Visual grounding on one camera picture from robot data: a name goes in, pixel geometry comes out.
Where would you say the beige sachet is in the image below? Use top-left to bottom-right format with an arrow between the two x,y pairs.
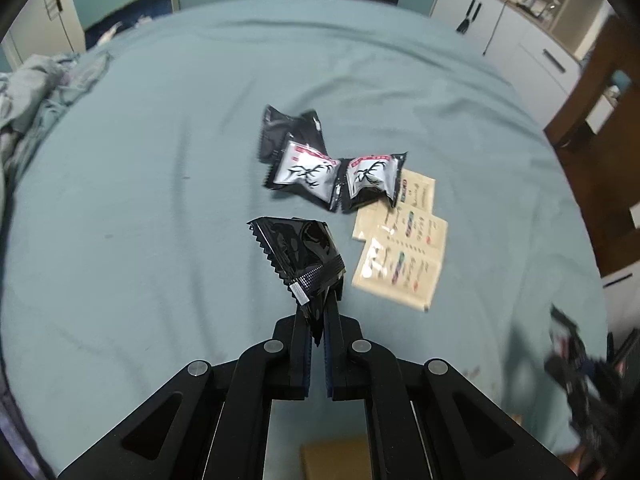
352,204 -> 449,257
394,168 -> 437,212
351,236 -> 446,312

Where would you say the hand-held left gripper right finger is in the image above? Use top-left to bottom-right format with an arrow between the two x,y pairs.
321,304 -> 577,480

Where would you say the white wardrobe door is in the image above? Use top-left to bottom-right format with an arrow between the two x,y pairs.
0,0 -> 87,72

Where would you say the black hanging utensil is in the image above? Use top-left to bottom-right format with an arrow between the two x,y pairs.
455,0 -> 484,36

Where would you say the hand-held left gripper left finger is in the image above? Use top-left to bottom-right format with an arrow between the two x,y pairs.
56,307 -> 314,480

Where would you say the teal bed sheet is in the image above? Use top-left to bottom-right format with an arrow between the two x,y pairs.
0,0 -> 610,480

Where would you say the black snack packet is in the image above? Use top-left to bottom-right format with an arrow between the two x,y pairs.
256,104 -> 327,164
247,216 -> 347,348

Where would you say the white cabinet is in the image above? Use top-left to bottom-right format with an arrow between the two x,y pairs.
429,0 -> 582,128

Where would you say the dark framed picture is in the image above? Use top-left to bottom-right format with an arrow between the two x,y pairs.
82,0 -> 181,52

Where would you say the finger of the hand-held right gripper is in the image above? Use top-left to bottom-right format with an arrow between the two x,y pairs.
547,305 -> 586,361

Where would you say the crumpled grey blanket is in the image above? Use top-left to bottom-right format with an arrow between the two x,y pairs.
0,51 -> 112,211

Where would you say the cardboard box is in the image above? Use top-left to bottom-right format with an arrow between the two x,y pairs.
299,439 -> 374,480

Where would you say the silver antler print snack packet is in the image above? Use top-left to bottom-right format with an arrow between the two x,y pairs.
264,135 -> 342,212
339,152 -> 409,214

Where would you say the dark wooden furniture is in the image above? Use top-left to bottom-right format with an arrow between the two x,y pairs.
543,14 -> 640,277

